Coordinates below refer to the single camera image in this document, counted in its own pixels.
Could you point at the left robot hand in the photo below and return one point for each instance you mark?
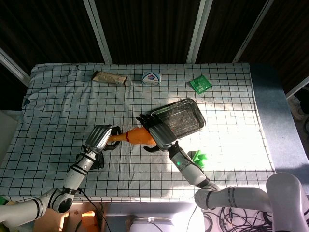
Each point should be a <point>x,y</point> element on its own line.
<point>97,137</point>

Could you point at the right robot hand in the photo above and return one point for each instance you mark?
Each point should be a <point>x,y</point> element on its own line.
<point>161,135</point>

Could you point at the yellow rubber chicken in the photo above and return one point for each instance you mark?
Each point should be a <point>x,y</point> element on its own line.
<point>137,136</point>

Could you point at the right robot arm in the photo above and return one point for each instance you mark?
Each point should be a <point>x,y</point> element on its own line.
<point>193,172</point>

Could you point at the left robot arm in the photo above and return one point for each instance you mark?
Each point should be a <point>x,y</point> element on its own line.
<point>74,174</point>

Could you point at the rectangular metal tray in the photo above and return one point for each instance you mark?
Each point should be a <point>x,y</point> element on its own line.
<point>188,120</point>

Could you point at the white black checkered tablecloth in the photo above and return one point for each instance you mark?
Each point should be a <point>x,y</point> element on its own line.
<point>72,101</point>

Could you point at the green plastic block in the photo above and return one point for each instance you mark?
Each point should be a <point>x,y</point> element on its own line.
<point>201,157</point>

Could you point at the white blue soap box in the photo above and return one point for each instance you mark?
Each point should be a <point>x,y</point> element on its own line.
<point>151,78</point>

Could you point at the brown snack wrapper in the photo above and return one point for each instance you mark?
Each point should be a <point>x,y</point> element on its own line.
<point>109,77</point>

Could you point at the green foil packet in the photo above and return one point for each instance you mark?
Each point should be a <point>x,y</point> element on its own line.
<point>200,84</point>

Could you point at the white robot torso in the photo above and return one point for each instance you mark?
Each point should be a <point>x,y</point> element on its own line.
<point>154,215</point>

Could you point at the brown cardboard box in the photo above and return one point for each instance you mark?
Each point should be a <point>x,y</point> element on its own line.
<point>82,217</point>

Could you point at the grey blue table pad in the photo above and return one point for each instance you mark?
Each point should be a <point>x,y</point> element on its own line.
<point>277,125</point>

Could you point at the white sneaker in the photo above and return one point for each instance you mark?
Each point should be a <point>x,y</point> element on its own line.
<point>296,106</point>

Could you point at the white window frame post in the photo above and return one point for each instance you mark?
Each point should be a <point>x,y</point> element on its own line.
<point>13,67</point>
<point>97,31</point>
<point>252,31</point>
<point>298,87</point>
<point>199,31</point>

